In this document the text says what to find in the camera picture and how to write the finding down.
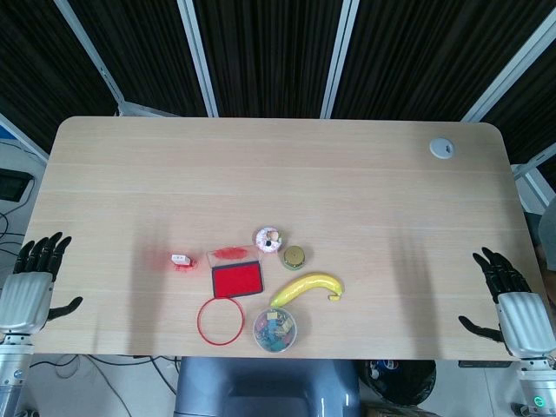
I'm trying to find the right black-silver robot hand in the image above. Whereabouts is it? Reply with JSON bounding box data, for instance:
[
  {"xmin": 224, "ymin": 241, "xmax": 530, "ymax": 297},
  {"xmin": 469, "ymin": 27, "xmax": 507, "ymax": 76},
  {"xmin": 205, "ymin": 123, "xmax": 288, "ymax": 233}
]
[{"xmin": 459, "ymin": 247, "xmax": 556, "ymax": 360}]

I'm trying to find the left black-silver robot hand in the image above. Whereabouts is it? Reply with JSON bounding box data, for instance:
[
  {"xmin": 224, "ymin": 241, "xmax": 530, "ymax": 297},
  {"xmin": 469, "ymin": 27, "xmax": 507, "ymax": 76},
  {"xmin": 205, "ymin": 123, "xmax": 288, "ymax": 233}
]
[{"xmin": 0, "ymin": 232, "xmax": 83, "ymax": 335}]

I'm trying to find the red ink pad clear lid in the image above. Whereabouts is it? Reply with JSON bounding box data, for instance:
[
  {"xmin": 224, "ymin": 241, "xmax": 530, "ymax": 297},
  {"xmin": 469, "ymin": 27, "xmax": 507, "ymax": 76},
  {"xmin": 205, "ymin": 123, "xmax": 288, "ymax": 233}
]
[{"xmin": 206, "ymin": 245, "xmax": 265, "ymax": 300}]

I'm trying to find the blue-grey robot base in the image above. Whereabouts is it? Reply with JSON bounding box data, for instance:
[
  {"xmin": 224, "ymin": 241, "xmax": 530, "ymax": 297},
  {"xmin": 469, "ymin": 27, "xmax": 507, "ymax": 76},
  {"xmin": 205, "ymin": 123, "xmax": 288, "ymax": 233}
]
[{"xmin": 175, "ymin": 356, "xmax": 362, "ymax": 417}]

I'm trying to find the person in grey clothes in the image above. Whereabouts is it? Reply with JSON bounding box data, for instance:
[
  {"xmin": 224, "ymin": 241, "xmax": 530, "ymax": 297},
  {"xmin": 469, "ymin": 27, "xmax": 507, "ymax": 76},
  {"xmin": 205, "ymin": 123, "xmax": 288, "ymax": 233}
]
[{"xmin": 538, "ymin": 208, "xmax": 556, "ymax": 261}]

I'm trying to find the black box device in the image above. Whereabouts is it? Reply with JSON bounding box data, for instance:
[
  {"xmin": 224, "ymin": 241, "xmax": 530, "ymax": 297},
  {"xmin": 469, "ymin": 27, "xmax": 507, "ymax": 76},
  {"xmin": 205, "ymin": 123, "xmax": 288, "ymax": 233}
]
[{"xmin": 0, "ymin": 169, "xmax": 35, "ymax": 203}]

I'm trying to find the black trash bin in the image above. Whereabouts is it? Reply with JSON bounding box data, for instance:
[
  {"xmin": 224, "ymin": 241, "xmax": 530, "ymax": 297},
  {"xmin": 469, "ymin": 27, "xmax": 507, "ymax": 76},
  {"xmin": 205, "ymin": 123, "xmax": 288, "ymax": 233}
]
[{"xmin": 363, "ymin": 359, "xmax": 437, "ymax": 408}]

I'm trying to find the yellow toy banana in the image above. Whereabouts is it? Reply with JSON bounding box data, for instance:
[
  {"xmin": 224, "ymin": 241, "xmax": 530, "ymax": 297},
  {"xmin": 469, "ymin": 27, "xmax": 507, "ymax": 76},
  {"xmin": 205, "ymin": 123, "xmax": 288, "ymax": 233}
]
[{"xmin": 269, "ymin": 272, "xmax": 345, "ymax": 308}]

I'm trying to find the green jar gold lid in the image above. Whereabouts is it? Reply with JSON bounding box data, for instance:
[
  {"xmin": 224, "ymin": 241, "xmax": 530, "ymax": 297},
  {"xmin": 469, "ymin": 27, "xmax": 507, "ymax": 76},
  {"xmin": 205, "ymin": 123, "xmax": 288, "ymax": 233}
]
[{"xmin": 282, "ymin": 245, "xmax": 307, "ymax": 270}]

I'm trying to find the pink toy cupcake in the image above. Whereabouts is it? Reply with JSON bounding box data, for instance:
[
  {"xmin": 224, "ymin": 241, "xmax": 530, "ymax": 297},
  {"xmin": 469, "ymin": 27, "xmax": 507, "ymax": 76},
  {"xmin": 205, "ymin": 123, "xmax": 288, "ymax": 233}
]
[{"xmin": 252, "ymin": 225, "xmax": 283, "ymax": 254}]

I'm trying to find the clear tub of binder clips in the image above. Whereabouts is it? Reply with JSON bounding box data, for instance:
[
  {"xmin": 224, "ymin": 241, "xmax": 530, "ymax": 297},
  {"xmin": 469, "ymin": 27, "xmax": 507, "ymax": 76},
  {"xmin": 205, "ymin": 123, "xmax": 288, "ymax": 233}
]
[{"xmin": 253, "ymin": 306, "xmax": 300, "ymax": 354}]

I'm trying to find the low white partition frame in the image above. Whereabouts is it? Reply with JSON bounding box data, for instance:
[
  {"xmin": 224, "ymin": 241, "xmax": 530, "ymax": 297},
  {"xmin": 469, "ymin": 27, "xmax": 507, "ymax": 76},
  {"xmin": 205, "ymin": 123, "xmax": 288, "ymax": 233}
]
[{"xmin": 511, "ymin": 147, "xmax": 556, "ymax": 205}]

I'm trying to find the white and blue partition frame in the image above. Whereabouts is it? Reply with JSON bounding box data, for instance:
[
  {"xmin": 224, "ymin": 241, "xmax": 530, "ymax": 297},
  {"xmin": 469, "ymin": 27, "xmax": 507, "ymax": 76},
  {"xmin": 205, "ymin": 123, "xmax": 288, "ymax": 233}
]
[{"xmin": 0, "ymin": 111, "xmax": 50, "ymax": 160}]

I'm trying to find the red plastic ring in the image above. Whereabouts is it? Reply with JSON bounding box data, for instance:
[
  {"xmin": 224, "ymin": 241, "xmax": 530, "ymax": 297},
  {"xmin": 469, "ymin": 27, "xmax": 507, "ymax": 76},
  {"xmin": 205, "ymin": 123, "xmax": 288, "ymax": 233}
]
[{"xmin": 197, "ymin": 297, "xmax": 245, "ymax": 347}]

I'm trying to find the grey cable grommet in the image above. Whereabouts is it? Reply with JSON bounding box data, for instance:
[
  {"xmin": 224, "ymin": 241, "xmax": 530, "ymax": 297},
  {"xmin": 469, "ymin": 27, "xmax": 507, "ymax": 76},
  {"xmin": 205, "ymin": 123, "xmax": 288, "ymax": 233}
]
[{"xmin": 429, "ymin": 137, "xmax": 457, "ymax": 161}]

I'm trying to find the white aluminium partition post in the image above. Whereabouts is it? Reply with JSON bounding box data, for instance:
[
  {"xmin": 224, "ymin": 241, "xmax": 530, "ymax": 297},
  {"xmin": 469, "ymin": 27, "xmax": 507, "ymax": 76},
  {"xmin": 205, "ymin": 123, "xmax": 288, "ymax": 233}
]
[
  {"xmin": 176, "ymin": 0, "xmax": 219, "ymax": 117},
  {"xmin": 320, "ymin": 0, "xmax": 361, "ymax": 119},
  {"xmin": 461, "ymin": 19, "xmax": 556, "ymax": 123},
  {"xmin": 54, "ymin": 0, "xmax": 128, "ymax": 116}
]

